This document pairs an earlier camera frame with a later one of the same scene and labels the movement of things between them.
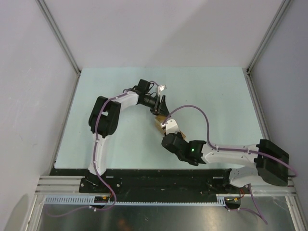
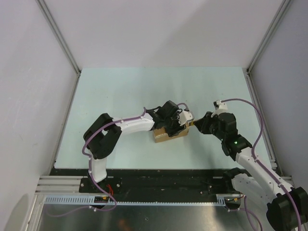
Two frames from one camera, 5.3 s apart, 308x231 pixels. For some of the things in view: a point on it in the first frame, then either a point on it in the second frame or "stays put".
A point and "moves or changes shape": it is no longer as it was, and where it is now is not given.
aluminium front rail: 58,185 stays put
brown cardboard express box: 159,120 moves or changes shape
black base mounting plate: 207,184 stays put
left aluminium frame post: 61,40 stays put
